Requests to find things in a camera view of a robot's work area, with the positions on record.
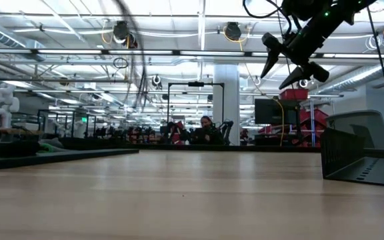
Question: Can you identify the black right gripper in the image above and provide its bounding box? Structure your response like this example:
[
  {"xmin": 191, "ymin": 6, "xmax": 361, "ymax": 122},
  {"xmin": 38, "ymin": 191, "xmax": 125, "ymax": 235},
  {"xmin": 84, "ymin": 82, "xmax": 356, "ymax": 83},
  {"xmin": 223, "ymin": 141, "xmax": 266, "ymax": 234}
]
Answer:
[{"xmin": 260, "ymin": 22, "xmax": 331, "ymax": 91}]

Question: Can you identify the black duct cover strip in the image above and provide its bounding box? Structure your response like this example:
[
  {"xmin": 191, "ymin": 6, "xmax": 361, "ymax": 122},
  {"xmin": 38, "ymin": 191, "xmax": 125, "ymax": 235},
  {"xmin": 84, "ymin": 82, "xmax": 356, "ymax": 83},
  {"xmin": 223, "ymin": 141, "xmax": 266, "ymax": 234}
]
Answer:
[{"xmin": 0, "ymin": 148, "xmax": 140, "ymax": 173}]

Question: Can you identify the red storage bin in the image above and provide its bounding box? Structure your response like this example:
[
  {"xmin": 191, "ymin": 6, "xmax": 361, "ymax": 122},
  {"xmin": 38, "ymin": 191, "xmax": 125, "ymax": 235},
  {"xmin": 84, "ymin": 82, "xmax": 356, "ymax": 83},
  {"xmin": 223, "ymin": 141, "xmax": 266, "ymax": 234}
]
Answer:
[{"xmin": 279, "ymin": 88, "xmax": 309, "ymax": 101}]

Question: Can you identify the black monitor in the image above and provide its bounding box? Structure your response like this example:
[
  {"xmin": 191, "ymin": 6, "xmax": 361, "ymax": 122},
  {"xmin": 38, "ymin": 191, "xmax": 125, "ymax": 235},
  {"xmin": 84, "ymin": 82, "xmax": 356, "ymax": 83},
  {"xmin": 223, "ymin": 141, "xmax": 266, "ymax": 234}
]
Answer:
[{"xmin": 254, "ymin": 98, "xmax": 300, "ymax": 126}]

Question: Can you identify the red shelf rack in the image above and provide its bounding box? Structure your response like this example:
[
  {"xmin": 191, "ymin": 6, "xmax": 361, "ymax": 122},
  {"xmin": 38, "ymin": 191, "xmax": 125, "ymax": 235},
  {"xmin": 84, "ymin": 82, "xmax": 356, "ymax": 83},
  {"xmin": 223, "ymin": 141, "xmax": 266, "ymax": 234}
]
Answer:
[{"xmin": 298, "ymin": 108, "xmax": 329, "ymax": 147}]

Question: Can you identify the white column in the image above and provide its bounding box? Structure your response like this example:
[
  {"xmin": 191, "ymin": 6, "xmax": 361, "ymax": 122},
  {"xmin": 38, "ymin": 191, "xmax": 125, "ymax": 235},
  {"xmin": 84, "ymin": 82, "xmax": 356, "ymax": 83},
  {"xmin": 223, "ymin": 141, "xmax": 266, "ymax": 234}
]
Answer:
[{"xmin": 213, "ymin": 65, "xmax": 241, "ymax": 145}]

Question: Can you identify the person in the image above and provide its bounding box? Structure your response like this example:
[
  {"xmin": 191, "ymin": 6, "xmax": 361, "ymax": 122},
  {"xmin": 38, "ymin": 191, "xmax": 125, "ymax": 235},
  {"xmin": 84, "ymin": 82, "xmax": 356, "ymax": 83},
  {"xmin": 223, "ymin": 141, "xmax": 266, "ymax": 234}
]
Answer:
[{"xmin": 191, "ymin": 115, "xmax": 225, "ymax": 145}]

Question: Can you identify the long ceiling light strip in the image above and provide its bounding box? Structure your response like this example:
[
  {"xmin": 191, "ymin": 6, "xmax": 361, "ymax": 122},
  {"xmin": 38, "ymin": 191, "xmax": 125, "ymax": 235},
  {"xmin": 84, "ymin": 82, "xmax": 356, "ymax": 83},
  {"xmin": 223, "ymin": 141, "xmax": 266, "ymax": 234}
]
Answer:
[{"xmin": 0, "ymin": 48, "xmax": 384, "ymax": 59}]

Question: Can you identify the wooden workbench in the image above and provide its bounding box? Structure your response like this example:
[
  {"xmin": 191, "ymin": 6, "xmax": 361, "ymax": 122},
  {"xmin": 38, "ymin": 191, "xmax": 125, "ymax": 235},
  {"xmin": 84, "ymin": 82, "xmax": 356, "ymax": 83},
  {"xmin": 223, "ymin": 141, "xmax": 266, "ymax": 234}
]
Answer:
[{"xmin": 0, "ymin": 127, "xmax": 45, "ymax": 136}]

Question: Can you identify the thin black hanging cable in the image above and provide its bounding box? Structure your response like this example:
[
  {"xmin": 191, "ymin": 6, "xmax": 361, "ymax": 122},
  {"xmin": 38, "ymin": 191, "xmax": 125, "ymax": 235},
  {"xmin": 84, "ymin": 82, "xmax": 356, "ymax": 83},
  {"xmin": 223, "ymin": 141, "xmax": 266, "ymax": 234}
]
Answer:
[{"xmin": 277, "ymin": 9, "xmax": 296, "ymax": 93}]

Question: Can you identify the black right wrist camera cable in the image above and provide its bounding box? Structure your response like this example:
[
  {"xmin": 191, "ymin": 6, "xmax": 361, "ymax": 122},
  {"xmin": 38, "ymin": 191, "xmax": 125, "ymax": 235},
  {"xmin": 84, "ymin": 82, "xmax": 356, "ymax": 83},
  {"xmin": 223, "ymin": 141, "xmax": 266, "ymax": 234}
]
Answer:
[{"xmin": 243, "ymin": 0, "xmax": 295, "ymax": 37}]

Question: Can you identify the yellow hanging cord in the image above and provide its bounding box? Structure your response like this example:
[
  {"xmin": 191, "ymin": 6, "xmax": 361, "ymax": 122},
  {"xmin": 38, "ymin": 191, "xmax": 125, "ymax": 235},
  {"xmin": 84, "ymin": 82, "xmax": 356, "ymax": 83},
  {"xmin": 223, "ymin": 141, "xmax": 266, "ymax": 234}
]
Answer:
[{"xmin": 265, "ymin": 95, "xmax": 285, "ymax": 147}]

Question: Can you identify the thick black hanging cable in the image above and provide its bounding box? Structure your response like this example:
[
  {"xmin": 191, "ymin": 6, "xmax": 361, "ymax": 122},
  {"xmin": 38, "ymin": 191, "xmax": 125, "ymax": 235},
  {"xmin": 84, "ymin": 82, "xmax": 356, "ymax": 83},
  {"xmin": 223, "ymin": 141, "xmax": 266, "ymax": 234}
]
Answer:
[{"xmin": 364, "ymin": 6, "xmax": 384, "ymax": 136}]

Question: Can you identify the black gantry frame with camera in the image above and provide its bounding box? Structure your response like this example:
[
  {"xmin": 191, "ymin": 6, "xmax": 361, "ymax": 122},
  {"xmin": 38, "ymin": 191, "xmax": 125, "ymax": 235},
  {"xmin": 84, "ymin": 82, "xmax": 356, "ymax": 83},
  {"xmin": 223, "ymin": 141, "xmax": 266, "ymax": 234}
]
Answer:
[{"xmin": 167, "ymin": 81, "xmax": 225, "ymax": 146}]

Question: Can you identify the black slotted cable duct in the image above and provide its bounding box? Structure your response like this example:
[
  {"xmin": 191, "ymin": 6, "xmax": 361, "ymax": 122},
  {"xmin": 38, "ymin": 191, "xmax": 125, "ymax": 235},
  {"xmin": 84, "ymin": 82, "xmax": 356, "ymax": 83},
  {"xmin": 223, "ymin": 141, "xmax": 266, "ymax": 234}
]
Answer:
[{"xmin": 321, "ymin": 126, "xmax": 384, "ymax": 187}]

